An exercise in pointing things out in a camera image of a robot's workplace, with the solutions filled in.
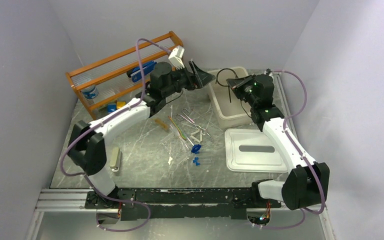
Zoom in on blue yellow small objects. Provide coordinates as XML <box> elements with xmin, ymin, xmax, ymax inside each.
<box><xmin>106</xmin><ymin>101</ymin><xmax>126</xmax><ymax>114</ymax></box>

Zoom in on blue white tape roll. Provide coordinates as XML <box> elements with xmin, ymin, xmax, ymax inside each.
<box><xmin>80</xmin><ymin>85</ymin><xmax>99</xmax><ymax>100</ymax></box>

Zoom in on beige plastic bin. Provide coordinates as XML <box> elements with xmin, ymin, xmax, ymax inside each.
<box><xmin>206</xmin><ymin>66</ymin><xmax>252</xmax><ymax>129</ymax></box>

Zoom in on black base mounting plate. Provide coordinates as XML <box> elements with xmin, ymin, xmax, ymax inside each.
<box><xmin>84</xmin><ymin>187</ymin><xmax>281</xmax><ymax>221</ymax></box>

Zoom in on aluminium frame rail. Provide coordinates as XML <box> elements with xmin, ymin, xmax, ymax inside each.
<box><xmin>35</xmin><ymin>189</ymin><xmax>96</xmax><ymax>213</ymax></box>

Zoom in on tan test tube brush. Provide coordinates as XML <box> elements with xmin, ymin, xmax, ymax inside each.
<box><xmin>154</xmin><ymin>118</ymin><xmax>169</xmax><ymax>131</ymax></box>

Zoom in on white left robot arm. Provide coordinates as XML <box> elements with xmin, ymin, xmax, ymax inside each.
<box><xmin>67</xmin><ymin>60</ymin><xmax>215</xmax><ymax>208</ymax></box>

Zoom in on colourful plastic spoons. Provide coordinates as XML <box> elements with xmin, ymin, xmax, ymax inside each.
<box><xmin>167</xmin><ymin>116</ymin><xmax>187</xmax><ymax>140</ymax></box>

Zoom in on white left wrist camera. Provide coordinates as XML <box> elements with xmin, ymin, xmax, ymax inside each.
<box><xmin>168</xmin><ymin>45</ymin><xmax>185</xmax><ymax>70</ymax></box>

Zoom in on white bin lid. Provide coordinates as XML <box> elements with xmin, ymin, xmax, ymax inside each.
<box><xmin>224</xmin><ymin>128</ymin><xmax>287</xmax><ymax>173</ymax></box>

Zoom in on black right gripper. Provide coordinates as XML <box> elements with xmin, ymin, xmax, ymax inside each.
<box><xmin>226</xmin><ymin>73</ymin><xmax>258</xmax><ymax>107</ymax></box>

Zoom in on blue plastic clamp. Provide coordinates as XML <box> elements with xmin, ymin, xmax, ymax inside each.
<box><xmin>190</xmin><ymin>144</ymin><xmax>202</xmax><ymax>154</ymax></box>

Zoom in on blue stapler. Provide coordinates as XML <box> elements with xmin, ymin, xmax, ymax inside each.
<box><xmin>126</xmin><ymin>60</ymin><xmax>156</xmax><ymax>83</ymax></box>

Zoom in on blue capped pins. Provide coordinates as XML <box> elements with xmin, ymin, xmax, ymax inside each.
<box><xmin>192</xmin><ymin>157</ymin><xmax>201</xmax><ymax>166</ymax></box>

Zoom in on clear plastic bag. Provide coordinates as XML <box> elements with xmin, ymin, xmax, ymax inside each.
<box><xmin>160</xmin><ymin>124</ymin><xmax>193</xmax><ymax>156</ymax></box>

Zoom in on orange wooden rack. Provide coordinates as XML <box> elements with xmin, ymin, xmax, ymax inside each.
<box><xmin>65</xmin><ymin>31</ymin><xmax>184</xmax><ymax>120</ymax></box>

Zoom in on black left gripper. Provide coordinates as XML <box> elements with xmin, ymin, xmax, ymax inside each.
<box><xmin>162</xmin><ymin>60</ymin><xmax>216</xmax><ymax>98</ymax></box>

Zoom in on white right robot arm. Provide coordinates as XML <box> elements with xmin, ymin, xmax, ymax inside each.
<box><xmin>226</xmin><ymin>74</ymin><xmax>330</xmax><ymax>214</ymax></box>

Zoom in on beige stapler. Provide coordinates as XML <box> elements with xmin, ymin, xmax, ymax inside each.
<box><xmin>109</xmin><ymin>147</ymin><xmax>122</xmax><ymax>173</ymax></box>

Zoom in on white clay triangle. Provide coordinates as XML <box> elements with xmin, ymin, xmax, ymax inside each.
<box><xmin>190</xmin><ymin>130</ymin><xmax>203</xmax><ymax>144</ymax></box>

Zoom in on black metal ring tripod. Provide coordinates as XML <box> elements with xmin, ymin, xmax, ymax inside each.
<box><xmin>215</xmin><ymin>67</ymin><xmax>238</xmax><ymax>103</ymax></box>

